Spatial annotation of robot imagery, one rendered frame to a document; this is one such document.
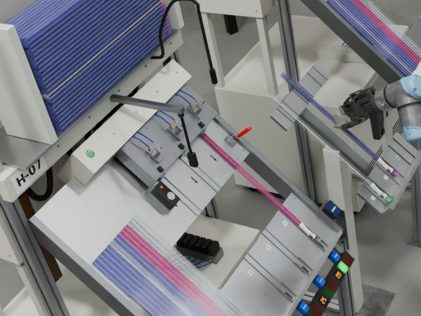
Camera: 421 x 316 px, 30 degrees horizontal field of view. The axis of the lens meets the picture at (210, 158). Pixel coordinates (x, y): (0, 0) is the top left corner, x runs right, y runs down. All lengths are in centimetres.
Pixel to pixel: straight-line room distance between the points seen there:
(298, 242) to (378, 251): 109
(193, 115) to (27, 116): 58
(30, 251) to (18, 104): 39
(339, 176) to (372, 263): 77
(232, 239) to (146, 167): 61
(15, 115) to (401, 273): 190
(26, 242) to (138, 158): 38
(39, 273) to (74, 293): 56
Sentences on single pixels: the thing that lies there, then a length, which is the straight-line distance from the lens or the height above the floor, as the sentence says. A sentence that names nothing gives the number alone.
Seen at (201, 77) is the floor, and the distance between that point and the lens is 482.
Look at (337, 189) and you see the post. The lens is 274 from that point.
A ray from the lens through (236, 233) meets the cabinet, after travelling 268.
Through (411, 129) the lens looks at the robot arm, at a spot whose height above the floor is 102.
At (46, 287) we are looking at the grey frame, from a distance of 216.
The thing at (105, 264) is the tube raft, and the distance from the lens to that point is 205.
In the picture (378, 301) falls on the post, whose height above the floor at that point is 1.
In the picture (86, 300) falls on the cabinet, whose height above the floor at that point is 62.
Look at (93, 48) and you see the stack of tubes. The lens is 202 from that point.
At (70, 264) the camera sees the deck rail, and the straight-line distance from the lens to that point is 205.
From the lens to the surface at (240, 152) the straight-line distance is 240.
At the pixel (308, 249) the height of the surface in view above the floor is 75.
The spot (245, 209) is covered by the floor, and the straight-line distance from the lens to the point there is 373.
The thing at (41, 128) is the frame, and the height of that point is 144.
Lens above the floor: 240
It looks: 36 degrees down
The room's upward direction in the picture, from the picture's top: 14 degrees counter-clockwise
